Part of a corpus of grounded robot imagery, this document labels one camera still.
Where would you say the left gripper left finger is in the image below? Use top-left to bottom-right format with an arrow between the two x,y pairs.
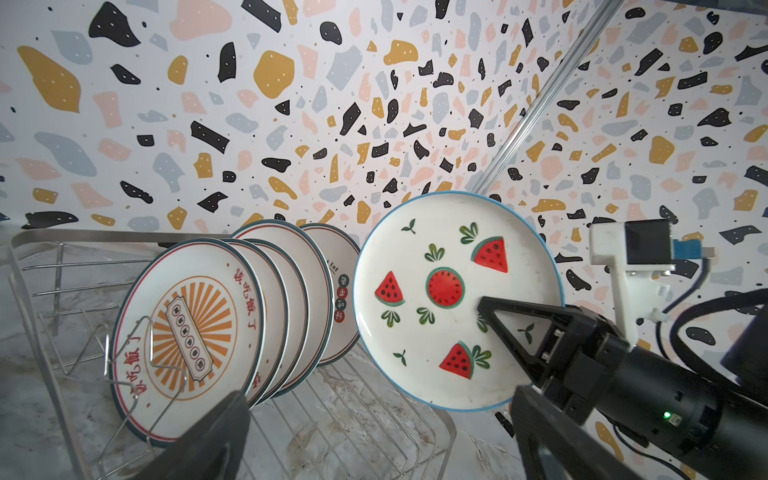
133,391 -> 250,480

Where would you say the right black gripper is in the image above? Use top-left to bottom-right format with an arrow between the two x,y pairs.
478,296 -> 630,425

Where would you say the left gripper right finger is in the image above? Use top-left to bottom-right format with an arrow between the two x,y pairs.
510,386 -> 639,479

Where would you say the watermelon pattern plate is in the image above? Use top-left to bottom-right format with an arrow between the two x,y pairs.
352,192 -> 565,411

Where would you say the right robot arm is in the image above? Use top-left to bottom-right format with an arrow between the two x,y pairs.
478,289 -> 767,478

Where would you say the orange sunburst plate front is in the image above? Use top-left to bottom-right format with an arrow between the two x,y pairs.
106,238 -> 265,447

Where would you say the orange sunburst plate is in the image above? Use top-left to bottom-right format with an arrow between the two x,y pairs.
106,238 -> 265,447
227,239 -> 290,407
232,220 -> 332,401
302,223 -> 360,366

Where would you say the wire dish rack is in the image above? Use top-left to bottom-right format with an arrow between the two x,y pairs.
5,229 -> 458,480

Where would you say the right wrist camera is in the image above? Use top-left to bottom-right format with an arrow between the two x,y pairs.
589,219 -> 717,346

